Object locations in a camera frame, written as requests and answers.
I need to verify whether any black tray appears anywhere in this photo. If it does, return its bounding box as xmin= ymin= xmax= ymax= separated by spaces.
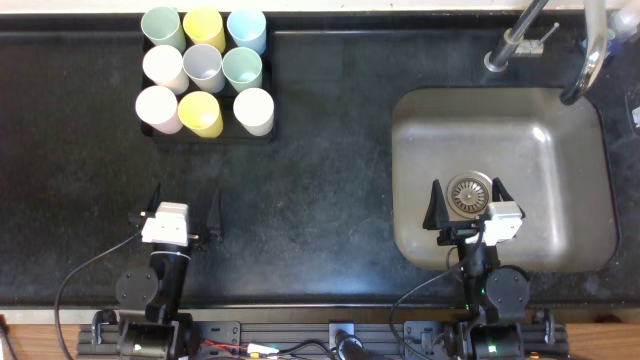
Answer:
xmin=139 ymin=29 xmax=276 ymax=144

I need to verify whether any grey cup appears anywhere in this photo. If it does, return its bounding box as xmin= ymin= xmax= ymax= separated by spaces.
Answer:
xmin=181 ymin=43 xmax=226 ymax=95

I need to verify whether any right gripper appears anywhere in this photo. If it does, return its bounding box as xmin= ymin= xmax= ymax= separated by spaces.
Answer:
xmin=422 ymin=176 xmax=516 ymax=247

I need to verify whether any blue soap bottle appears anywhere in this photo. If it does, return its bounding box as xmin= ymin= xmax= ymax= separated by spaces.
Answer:
xmin=607 ymin=2 xmax=640 ymax=56

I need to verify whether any steel tap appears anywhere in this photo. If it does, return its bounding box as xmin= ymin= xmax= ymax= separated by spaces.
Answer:
xmin=482 ymin=0 xmax=614 ymax=107

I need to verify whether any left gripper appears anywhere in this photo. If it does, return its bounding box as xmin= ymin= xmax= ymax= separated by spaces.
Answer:
xmin=128 ymin=182 xmax=225 ymax=253

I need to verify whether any mounting rail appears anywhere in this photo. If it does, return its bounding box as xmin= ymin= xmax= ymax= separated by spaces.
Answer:
xmin=77 ymin=307 xmax=571 ymax=360

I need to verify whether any pink cup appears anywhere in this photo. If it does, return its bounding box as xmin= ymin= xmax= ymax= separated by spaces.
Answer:
xmin=134 ymin=84 xmax=185 ymax=136

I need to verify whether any green cup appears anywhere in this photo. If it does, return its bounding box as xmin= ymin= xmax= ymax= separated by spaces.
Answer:
xmin=140 ymin=5 xmax=187 ymax=54
xmin=221 ymin=46 xmax=264 ymax=94

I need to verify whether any white cup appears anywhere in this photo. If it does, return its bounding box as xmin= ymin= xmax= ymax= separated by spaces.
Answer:
xmin=141 ymin=44 xmax=190 ymax=96
xmin=232 ymin=87 xmax=276 ymax=138

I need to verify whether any yellow cup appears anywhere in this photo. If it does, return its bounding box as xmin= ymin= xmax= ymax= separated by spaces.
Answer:
xmin=177 ymin=90 xmax=225 ymax=140
xmin=182 ymin=6 xmax=227 ymax=55

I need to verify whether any black cable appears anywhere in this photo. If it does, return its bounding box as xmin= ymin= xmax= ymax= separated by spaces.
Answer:
xmin=387 ymin=219 xmax=487 ymax=360
xmin=53 ymin=230 xmax=144 ymax=360

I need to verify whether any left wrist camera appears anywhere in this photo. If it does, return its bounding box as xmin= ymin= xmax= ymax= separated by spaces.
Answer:
xmin=140 ymin=201 xmax=191 ymax=247

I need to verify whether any blue cup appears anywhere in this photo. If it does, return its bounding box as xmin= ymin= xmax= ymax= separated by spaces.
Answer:
xmin=226 ymin=8 xmax=268 ymax=56

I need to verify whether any steel sink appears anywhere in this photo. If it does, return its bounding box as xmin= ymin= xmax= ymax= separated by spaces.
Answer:
xmin=391 ymin=87 xmax=621 ymax=274

